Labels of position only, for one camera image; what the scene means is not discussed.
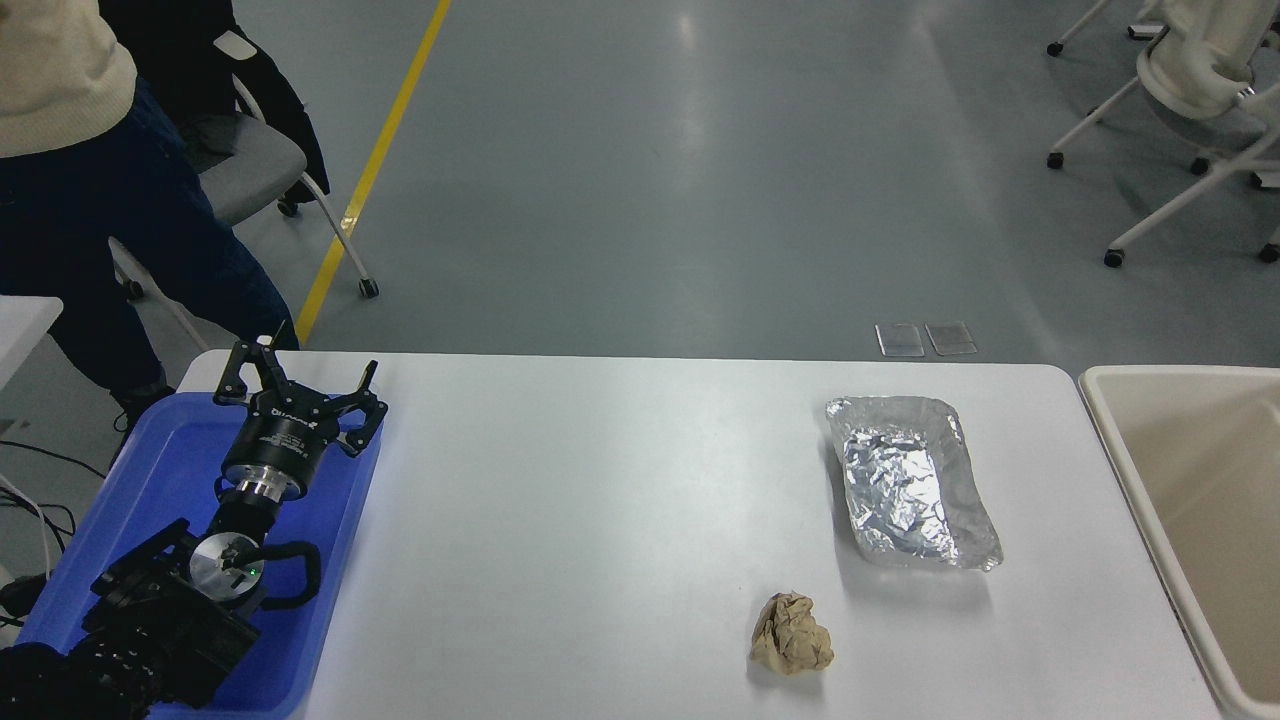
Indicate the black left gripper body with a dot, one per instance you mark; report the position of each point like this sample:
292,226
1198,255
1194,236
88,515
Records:
280,440

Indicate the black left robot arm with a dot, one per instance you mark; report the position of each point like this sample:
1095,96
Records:
150,620

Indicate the blue plastic tray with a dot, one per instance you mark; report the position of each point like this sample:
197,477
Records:
150,470

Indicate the person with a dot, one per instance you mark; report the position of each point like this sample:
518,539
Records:
90,220

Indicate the grey seat chair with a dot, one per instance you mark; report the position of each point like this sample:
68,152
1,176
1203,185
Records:
250,165

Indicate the small white table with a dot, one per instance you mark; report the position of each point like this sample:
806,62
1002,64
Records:
22,330

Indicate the black jacket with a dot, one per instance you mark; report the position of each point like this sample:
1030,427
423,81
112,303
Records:
200,50

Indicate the crumpled tan paper ball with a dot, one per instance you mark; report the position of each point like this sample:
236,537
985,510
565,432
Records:
792,635

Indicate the silver foil tray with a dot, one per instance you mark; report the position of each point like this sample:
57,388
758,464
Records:
900,480

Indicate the clear floor plate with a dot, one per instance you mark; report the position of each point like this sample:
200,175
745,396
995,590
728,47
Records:
899,340
950,337

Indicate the large pale bin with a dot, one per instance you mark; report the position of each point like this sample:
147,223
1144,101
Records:
1200,500

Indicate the white wheeled chair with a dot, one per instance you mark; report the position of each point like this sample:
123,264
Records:
1190,80

